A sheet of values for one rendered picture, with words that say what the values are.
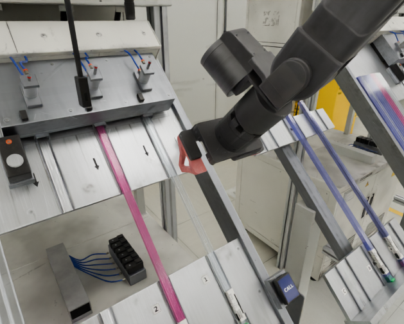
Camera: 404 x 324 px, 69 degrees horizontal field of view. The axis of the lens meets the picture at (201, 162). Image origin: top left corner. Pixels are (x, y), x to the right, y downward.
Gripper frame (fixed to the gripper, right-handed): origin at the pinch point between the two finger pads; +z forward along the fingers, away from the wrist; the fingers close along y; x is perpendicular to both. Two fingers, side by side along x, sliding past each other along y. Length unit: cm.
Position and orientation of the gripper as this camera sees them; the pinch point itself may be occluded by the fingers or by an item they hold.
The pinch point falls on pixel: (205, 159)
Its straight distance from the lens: 52.4
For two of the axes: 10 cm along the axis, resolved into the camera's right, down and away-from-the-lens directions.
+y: -8.0, 2.5, -5.5
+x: 4.2, 8.8, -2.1
